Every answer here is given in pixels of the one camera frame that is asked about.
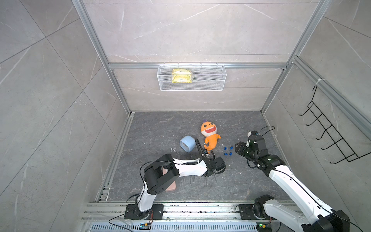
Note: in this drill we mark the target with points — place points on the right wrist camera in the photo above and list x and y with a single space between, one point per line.
251 138

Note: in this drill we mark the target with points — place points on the pink rectangular case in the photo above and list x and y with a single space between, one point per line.
172 187

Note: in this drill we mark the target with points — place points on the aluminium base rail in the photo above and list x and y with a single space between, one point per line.
197 217

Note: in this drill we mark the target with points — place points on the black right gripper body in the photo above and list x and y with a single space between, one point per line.
242 150

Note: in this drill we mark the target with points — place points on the yellow packet in basket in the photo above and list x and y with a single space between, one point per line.
181 76

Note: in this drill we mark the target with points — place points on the black wire hook rack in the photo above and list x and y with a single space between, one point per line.
336 139

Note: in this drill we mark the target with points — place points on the white wire mesh basket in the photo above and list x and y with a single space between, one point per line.
205 78

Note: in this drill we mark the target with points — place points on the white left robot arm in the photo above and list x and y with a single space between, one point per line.
161 173

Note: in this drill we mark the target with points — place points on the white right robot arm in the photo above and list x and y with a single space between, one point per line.
298 191

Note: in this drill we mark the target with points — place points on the orange shark plush toy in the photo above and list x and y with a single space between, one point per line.
209 130

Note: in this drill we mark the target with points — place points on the light blue plastic cup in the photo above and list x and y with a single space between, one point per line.
187 143

